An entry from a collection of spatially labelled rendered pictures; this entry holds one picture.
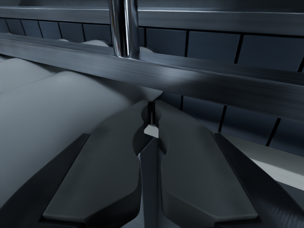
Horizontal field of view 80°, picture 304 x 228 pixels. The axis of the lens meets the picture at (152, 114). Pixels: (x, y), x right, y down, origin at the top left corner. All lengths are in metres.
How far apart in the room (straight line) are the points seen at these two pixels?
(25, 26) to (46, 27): 0.04
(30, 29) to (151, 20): 0.18
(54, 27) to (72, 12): 0.04
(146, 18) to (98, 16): 0.05
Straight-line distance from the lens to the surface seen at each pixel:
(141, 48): 0.16
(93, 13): 0.21
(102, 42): 0.20
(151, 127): 0.16
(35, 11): 0.29
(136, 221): 0.40
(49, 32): 0.27
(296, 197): 0.29
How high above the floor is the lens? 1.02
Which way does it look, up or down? 47 degrees down
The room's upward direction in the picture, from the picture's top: 133 degrees counter-clockwise
